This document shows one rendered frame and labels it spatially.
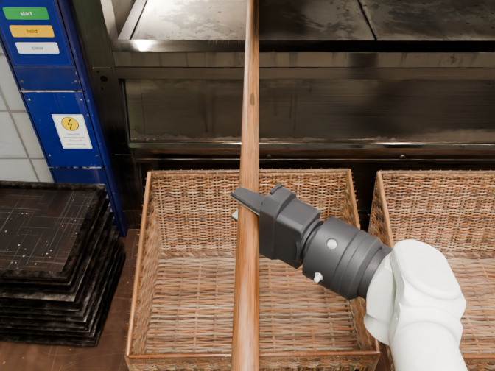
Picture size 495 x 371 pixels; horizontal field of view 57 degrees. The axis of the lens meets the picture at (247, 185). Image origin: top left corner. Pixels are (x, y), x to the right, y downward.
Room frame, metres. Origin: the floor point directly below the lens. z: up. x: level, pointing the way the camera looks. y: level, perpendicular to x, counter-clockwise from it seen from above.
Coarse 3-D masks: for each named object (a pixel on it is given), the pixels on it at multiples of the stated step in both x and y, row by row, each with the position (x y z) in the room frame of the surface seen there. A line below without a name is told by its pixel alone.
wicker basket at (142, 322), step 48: (192, 192) 0.91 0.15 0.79; (336, 192) 0.92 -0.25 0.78; (144, 240) 0.75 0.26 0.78; (192, 240) 0.87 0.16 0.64; (144, 288) 0.67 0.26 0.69; (192, 288) 0.74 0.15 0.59; (288, 288) 0.74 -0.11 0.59; (144, 336) 0.58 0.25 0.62; (192, 336) 0.59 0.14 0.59; (288, 336) 0.59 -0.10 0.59; (336, 336) 0.59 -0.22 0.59
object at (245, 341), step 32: (256, 0) 1.19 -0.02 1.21; (256, 32) 1.01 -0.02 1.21; (256, 64) 0.86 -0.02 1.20; (256, 96) 0.74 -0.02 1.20; (256, 128) 0.64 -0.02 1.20; (256, 160) 0.56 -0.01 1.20; (256, 192) 0.48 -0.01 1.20; (256, 224) 0.42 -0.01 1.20; (256, 256) 0.37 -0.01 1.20; (256, 288) 0.32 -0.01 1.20; (256, 320) 0.28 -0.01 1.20; (256, 352) 0.24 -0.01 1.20
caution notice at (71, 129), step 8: (56, 120) 0.94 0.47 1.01; (64, 120) 0.94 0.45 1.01; (72, 120) 0.94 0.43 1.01; (80, 120) 0.94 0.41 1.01; (64, 128) 0.94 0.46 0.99; (72, 128) 0.94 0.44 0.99; (80, 128) 0.94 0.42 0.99; (64, 136) 0.94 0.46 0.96; (72, 136) 0.94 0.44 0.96; (80, 136) 0.94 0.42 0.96; (88, 136) 0.94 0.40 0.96; (64, 144) 0.94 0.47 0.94; (72, 144) 0.94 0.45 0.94; (80, 144) 0.94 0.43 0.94; (88, 144) 0.94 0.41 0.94
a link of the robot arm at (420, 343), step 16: (400, 336) 0.24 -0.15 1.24; (416, 336) 0.23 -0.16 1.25; (432, 336) 0.22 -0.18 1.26; (448, 336) 0.23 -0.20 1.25; (400, 352) 0.22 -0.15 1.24; (416, 352) 0.21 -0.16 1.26; (432, 352) 0.21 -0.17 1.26; (448, 352) 0.21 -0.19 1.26; (400, 368) 0.20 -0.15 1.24; (416, 368) 0.19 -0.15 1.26; (432, 368) 0.19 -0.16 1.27; (448, 368) 0.19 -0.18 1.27; (464, 368) 0.19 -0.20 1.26
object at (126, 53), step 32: (128, 64) 0.97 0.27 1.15; (160, 64) 0.97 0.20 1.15; (192, 64) 0.97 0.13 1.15; (224, 64) 0.97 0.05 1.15; (288, 64) 0.97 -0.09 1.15; (320, 64) 0.97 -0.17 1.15; (352, 64) 0.97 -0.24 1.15; (384, 64) 0.96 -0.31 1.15; (416, 64) 0.96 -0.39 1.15; (448, 64) 0.96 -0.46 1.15; (480, 64) 0.96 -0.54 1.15
